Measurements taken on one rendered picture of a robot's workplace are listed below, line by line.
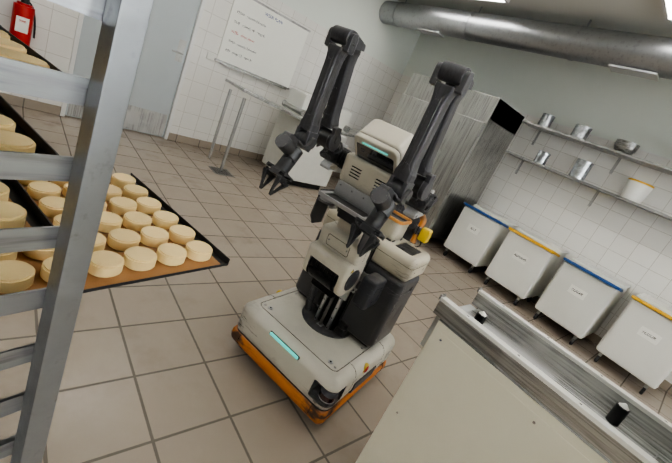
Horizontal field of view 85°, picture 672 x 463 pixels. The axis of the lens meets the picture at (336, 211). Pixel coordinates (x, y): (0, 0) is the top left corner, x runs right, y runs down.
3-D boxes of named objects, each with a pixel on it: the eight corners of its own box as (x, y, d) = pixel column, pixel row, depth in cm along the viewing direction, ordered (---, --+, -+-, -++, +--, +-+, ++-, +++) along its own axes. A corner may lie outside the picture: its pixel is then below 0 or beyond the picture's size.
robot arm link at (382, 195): (414, 193, 120) (392, 181, 124) (409, 177, 110) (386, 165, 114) (393, 223, 118) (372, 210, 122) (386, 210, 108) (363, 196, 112)
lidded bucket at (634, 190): (643, 206, 394) (656, 188, 388) (640, 204, 377) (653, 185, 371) (619, 196, 410) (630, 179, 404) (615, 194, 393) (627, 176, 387)
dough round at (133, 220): (135, 234, 70) (138, 225, 69) (115, 222, 71) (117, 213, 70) (155, 228, 74) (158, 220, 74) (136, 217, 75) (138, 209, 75)
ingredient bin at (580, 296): (525, 315, 407) (564, 256, 386) (544, 310, 451) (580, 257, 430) (574, 350, 371) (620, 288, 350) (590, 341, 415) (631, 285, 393)
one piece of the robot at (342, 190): (323, 220, 167) (342, 177, 161) (372, 252, 154) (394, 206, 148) (302, 222, 153) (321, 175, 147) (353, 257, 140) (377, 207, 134)
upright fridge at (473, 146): (451, 248, 546) (525, 117, 489) (417, 246, 483) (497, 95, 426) (387, 205, 639) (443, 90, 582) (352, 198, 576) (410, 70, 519)
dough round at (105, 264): (128, 275, 58) (130, 264, 58) (94, 281, 54) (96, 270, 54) (112, 258, 61) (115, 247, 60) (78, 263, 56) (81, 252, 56)
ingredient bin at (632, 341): (584, 357, 366) (632, 294, 344) (601, 349, 408) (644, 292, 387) (646, 402, 328) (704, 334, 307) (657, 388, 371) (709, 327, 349)
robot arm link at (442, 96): (475, 75, 108) (443, 64, 113) (471, 70, 104) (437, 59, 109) (411, 204, 121) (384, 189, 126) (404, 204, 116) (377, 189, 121)
